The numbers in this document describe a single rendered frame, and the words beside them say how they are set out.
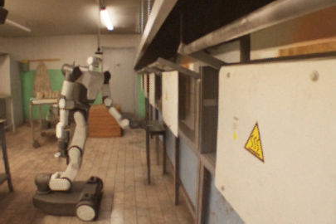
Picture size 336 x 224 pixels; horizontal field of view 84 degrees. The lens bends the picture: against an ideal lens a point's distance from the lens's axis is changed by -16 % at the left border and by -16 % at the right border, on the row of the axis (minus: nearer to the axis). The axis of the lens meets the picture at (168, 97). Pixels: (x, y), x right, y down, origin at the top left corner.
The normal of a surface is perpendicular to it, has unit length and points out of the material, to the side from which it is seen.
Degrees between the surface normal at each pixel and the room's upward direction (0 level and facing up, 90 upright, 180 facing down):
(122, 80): 90
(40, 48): 90
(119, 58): 90
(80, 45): 90
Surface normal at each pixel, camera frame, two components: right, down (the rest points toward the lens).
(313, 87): -0.99, 0.02
